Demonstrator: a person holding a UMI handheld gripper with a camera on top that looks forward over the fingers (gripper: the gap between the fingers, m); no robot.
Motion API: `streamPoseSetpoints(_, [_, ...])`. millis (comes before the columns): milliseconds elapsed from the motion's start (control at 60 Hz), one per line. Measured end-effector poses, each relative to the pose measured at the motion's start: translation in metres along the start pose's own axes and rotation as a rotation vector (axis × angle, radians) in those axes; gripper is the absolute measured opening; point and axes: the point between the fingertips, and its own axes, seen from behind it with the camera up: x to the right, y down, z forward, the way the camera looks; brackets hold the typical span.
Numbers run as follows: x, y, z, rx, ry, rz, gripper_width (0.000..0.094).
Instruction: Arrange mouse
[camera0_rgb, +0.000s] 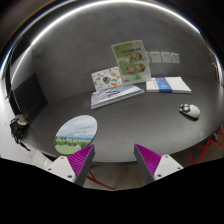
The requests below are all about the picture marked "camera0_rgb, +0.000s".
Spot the wall paper sheet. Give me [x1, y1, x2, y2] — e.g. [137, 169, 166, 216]
[171, 53, 180, 64]
[150, 52, 162, 63]
[161, 52, 172, 63]

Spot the middle wall paper sheet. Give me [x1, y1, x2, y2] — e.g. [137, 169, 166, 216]
[161, 52, 172, 63]

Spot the black monitor screen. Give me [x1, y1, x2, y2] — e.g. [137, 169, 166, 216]
[10, 74, 48, 124]

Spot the white computer mouse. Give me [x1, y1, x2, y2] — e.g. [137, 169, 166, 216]
[180, 104, 200, 119]

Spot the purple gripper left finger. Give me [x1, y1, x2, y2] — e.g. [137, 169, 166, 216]
[46, 143, 96, 187]

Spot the round landscape mouse pad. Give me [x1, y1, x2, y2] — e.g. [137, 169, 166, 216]
[54, 115, 98, 155]

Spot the red chair frame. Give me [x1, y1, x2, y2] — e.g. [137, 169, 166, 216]
[189, 123, 224, 165]

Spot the right wall paper sheet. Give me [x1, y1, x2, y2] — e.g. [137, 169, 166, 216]
[171, 53, 180, 64]

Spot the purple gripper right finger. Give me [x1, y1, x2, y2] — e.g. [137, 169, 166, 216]
[133, 143, 184, 186]

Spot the grey striped book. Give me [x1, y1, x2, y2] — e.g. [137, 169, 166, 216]
[91, 84, 144, 110]

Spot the green poster with faces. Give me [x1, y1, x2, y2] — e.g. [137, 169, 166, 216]
[112, 40, 151, 84]

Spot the white patterned picture book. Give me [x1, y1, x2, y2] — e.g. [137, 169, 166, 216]
[91, 67, 122, 91]

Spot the left wall paper sheet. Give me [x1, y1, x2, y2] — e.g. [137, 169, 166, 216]
[150, 52, 162, 63]

